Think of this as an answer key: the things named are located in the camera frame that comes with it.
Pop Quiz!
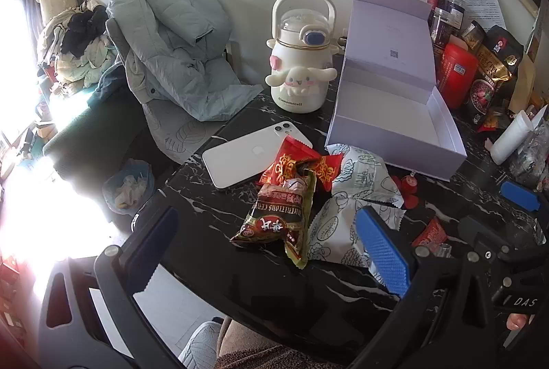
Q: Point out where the red canister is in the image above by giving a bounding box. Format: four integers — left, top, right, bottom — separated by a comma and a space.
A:
437, 42, 479, 110

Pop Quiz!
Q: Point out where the pile of clothes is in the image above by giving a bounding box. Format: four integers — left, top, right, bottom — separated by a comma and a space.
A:
36, 0, 118, 95

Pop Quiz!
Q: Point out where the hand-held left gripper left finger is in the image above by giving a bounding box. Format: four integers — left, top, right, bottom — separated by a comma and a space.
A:
38, 206, 180, 369

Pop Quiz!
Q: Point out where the lavender gift box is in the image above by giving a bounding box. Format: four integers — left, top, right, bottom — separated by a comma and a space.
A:
325, 0, 468, 182

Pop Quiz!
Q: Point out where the grey-green puffer jacket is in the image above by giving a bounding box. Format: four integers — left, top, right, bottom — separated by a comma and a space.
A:
106, 0, 264, 122

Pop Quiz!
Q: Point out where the small red snack packet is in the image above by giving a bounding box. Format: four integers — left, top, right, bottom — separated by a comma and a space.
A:
411, 217, 449, 247

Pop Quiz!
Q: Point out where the dark green sofa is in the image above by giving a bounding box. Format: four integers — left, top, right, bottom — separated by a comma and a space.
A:
43, 92, 172, 181

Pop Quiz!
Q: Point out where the trash bin with tissues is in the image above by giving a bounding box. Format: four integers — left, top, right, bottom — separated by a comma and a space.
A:
102, 158, 155, 216

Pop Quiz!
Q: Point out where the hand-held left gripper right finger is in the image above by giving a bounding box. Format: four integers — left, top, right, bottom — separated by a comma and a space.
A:
347, 204, 504, 369

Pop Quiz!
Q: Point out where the red plastic keychain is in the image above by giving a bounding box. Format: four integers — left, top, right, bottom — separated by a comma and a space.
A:
392, 174, 423, 209

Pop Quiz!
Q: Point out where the red black small packet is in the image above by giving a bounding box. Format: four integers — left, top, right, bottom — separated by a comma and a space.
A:
478, 112, 513, 134

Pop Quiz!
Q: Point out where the clear plastic bag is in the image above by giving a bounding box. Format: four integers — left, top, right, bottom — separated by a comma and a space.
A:
508, 105, 549, 185

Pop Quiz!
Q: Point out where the dark snack bag red picture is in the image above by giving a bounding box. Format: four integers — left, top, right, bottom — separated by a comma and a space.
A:
469, 75, 515, 125

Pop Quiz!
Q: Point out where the cream cartoon water bottle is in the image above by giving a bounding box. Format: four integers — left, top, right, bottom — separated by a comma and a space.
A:
265, 0, 339, 113

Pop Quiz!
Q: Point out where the black gold snack bag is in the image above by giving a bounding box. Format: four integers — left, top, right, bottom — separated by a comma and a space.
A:
476, 25, 525, 80

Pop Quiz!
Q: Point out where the white printed bread packet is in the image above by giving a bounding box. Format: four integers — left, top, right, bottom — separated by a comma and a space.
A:
306, 195, 406, 269
325, 144, 406, 209

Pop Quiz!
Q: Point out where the white paper sheet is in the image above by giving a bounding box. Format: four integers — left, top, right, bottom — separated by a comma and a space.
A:
450, 0, 502, 33

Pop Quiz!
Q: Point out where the person's right hand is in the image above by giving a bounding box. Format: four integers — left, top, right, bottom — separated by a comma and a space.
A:
506, 311, 537, 331

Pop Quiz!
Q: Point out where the brown snack packet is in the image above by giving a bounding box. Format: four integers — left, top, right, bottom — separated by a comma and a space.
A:
229, 167, 318, 270

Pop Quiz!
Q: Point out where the white smartphone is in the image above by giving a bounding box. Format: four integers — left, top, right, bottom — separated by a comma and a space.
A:
201, 119, 314, 192

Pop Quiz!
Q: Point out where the white paper roll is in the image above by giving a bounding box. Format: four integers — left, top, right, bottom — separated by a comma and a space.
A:
490, 110, 533, 165

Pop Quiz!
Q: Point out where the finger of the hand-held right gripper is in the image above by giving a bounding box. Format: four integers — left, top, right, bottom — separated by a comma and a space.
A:
501, 180, 549, 246
457, 215, 548, 265

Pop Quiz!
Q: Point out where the person's brown fleece clothing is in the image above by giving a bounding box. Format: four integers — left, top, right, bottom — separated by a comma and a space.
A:
214, 318, 357, 369

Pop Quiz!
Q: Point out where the brown paper bag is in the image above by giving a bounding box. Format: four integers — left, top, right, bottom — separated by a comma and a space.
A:
508, 54, 537, 115

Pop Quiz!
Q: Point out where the person's grey knit clothing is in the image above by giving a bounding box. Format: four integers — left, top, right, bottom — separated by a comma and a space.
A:
178, 320, 224, 369

